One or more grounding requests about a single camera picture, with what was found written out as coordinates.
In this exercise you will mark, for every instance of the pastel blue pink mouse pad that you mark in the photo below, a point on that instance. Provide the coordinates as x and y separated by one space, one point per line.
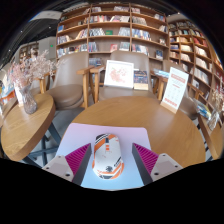
133 136

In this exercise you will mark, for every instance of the low colourful book display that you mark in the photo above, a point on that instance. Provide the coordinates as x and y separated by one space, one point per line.
6 91

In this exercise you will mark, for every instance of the white orange patterned computer mouse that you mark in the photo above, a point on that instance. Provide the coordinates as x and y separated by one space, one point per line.
107 156

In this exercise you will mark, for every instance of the white orange sign wooden base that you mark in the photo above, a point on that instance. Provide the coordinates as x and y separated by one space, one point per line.
175 88

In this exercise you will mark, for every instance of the wide wooden bookshelf unit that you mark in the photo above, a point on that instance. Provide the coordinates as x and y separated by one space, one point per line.
110 30

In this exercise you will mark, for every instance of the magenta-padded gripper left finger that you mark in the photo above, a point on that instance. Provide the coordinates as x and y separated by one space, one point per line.
78 160

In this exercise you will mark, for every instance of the glass vase pink dried flowers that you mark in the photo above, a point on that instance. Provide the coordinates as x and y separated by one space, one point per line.
28 100

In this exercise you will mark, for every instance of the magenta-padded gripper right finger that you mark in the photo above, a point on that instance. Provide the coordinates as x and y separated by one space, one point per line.
145 160

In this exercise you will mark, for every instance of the white ceiling air vent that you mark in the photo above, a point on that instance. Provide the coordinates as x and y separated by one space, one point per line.
46 15

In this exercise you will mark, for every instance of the glass vase beige dried flowers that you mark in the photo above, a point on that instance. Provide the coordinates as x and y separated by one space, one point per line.
213 121

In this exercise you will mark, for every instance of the white framed red print picture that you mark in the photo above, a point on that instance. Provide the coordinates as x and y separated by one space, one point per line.
118 74

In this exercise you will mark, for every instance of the stack of blue books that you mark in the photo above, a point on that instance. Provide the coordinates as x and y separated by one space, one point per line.
202 109

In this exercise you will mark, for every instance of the small white table card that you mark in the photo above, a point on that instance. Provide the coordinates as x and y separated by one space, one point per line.
18 96

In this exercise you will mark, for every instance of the brown leather wooden armchair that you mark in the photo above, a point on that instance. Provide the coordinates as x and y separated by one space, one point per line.
68 83
186 103
126 56

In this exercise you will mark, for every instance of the curved wooden bookshelf unit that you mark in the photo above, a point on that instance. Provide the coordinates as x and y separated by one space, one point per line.
196 50

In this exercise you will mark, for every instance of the dark cover book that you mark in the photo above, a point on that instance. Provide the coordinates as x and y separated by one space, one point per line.
140 80

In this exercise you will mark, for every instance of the distant wooden bookshelf unit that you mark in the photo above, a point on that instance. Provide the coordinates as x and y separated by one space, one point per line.
26 51

